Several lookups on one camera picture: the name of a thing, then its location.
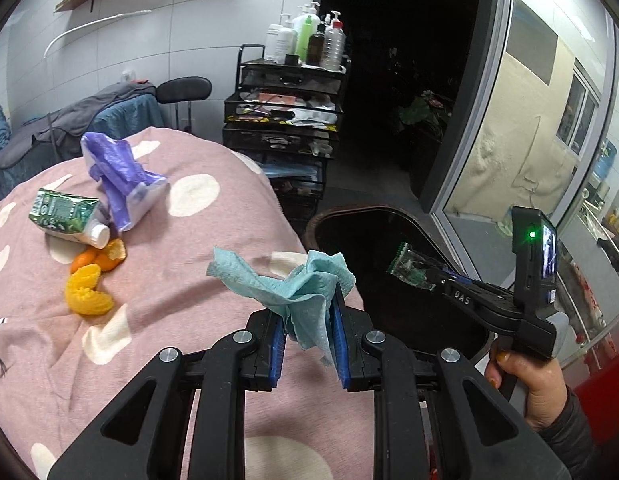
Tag teal paper towel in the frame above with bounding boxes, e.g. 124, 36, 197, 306
206, 248, 356, 365

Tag purple tissue plastic bag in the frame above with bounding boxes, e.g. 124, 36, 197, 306
80, 132, 168, 232

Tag yellow foam fruit net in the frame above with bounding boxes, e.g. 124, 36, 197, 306
65, 263, 114, 316

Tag green milk carton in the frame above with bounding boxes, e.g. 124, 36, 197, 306
28, 188, 111, 249

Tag orange peel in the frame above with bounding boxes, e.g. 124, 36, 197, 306
70, 238, 127, 273

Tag dark brown trash bin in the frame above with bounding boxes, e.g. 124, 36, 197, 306
303, 206, 494, 364

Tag right hand painted nails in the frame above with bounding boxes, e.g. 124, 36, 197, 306
484, 339, 569, 431

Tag potted plant pink flowers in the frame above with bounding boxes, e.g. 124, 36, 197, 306
399, 90, 451, 136

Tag black mesh drawer cart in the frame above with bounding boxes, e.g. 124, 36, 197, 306
222, 44, 349, 231

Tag pink polka dot bedspread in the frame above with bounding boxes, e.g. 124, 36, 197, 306
0, 126, 376, 480

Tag black round stool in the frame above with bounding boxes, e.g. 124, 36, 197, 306
155, 76, 213, 133

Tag massage bed grey blanket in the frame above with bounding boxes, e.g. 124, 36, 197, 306
0, 81, 164, 200

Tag clear ribbed bottle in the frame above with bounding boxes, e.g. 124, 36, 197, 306
321, 18, 345, 72

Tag dark brown bottle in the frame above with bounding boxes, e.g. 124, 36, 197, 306
306, 23, 326, 66

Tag green pump bottle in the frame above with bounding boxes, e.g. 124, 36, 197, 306
295, 15, 313, 63

